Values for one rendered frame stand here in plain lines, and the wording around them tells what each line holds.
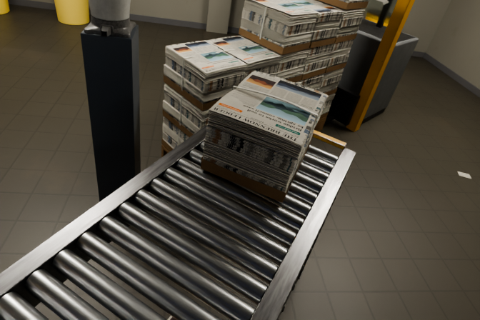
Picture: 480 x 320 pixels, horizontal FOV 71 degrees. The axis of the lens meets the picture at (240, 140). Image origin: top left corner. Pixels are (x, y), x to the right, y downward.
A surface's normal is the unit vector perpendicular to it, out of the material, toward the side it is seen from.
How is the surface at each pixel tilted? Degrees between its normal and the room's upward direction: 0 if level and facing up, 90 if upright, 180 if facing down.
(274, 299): 0
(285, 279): 0
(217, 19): 90
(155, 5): 90
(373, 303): 0
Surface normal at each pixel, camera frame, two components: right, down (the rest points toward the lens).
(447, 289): 0.16, -0.81
